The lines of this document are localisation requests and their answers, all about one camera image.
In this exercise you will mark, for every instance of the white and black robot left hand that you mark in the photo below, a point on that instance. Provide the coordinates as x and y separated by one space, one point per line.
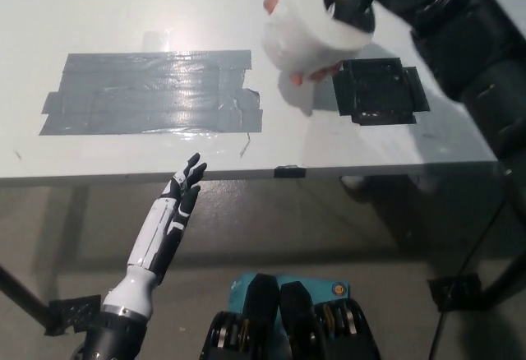
156 245

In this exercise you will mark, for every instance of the black metal table leg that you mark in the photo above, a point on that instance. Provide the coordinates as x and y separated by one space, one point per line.
24 294
507 284

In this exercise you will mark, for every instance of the black tape square patch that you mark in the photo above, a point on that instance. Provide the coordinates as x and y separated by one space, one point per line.
378 93

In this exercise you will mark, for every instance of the white rounded object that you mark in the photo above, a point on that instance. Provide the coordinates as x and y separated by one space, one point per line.
354 182

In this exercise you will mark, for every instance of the small black tape piece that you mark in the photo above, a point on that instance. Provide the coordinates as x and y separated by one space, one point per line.
290 172

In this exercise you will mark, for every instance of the white toilet paper roll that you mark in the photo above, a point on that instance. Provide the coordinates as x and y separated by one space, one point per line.
304 35

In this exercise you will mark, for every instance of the person's bare hand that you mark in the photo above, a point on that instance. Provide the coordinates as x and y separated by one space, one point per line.
271 4

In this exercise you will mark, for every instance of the grey duct tape patch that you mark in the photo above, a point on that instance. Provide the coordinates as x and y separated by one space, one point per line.
156 95

